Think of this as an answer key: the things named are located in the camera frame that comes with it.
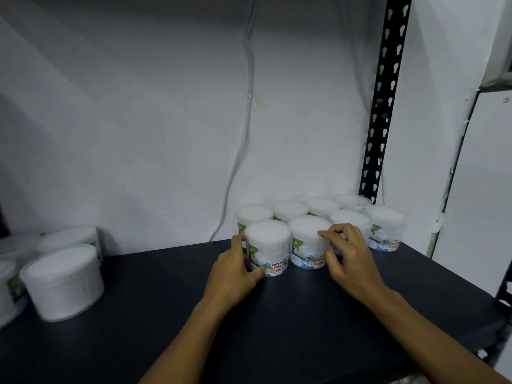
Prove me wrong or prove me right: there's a black shelf corner post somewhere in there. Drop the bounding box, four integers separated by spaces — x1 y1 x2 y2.
495 271 512 317

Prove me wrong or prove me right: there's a white door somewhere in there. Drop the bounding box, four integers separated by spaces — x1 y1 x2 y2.
431 0 512 285

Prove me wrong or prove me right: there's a grey metal bracket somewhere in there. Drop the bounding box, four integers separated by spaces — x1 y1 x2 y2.
477 73 512 95

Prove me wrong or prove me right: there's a round white swab container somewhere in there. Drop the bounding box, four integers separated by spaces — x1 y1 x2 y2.
0 259 29 329
244 220 292 279
36 225 104 269
19 244 106 323
288 215 333 271

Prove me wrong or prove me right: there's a white wall cable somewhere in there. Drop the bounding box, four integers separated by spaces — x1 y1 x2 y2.
208 0 259 243

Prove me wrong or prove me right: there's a person's right forearm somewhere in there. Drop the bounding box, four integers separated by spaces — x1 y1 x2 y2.
358 287 510 384

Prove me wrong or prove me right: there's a cluster of swab tubs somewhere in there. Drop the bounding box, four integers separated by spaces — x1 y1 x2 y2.
236 194 407 253

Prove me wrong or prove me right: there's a person's left forearm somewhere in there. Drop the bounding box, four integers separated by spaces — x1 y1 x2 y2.
138 294 241 384

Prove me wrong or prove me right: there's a person's right hand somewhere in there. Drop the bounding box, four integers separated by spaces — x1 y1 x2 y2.
318 223 395 305

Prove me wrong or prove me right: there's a person's left hand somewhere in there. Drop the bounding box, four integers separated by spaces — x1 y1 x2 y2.
203 234 267 312

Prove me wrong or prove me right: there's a black perforated shelf post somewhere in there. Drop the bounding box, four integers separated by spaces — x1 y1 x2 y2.
359 0 413 205

